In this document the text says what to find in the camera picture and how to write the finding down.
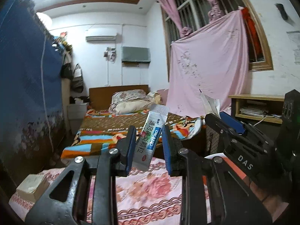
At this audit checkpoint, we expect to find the tissue box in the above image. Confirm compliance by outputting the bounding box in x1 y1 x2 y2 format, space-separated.
16 174 49 203

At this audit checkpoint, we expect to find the colourful cartoon blanket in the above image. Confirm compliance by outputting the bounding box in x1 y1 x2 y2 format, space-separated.
61 109 202 160

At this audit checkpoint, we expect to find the white tissue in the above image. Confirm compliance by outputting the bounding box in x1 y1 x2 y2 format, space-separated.
200 90 221 118

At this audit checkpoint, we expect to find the white nightstand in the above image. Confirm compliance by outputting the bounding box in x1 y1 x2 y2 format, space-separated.
67 103 89 135

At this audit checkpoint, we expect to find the wooden desk shelf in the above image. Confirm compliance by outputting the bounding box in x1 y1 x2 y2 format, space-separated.
229 94 284 125

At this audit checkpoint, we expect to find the blue fabric wardrobe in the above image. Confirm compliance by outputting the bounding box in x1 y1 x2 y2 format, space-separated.
1 0 66 185

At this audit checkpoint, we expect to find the pink curtain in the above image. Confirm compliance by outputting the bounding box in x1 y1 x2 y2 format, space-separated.
158 0 192 38

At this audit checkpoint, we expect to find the green wall panel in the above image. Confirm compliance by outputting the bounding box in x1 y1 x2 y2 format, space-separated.
121 47 151 63

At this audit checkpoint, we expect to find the black handbag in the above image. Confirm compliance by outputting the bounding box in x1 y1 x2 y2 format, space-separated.
60 54 73 80

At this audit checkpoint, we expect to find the black checkered suitcase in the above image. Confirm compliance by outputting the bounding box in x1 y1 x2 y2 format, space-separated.
206 125 224 155

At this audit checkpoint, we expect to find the red white plastic bin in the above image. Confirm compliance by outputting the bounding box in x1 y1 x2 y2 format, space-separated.
205 153 248 183

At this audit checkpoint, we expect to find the stack of papers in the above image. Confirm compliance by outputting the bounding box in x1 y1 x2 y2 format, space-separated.
239 107 282 119

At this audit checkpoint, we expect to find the cream pillow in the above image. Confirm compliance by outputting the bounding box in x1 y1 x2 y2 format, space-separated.
109 99 161 115

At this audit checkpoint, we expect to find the white cable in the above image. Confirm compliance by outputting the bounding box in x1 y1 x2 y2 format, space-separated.
253 114 275 127

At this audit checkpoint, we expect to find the right hand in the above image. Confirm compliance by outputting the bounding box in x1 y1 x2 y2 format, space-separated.
249 182 289 222

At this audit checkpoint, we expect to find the wooden headboard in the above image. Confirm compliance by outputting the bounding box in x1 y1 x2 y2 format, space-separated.
89 85 149 110

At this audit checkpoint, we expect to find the pink hanging sheet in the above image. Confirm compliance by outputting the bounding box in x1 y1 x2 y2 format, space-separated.
166 10 249 118

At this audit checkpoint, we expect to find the grey white handbag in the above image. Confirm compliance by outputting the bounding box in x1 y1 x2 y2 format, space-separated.
71 64 84 93

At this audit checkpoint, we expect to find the floral pillow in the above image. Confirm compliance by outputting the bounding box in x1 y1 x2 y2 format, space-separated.
111 89 147 104

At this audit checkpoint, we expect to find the white blue sachet wrapper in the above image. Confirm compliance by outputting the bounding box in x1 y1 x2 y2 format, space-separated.
133 104 169 172

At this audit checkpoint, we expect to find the red hanging cloth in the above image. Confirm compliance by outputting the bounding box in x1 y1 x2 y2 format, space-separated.
241 7 263 62

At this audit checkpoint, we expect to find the white air conditioner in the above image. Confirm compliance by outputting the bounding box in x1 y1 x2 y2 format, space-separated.
85 36 116 42

